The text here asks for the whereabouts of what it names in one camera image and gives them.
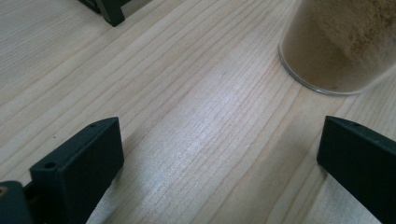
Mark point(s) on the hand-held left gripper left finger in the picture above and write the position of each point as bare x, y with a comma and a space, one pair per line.
77, 165

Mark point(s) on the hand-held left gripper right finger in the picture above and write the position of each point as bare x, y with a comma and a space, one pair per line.
361, 158

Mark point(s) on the clear cup of brown powder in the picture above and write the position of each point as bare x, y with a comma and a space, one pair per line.
336, 46

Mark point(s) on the black metal frame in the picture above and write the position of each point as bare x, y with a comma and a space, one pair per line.
110, 11

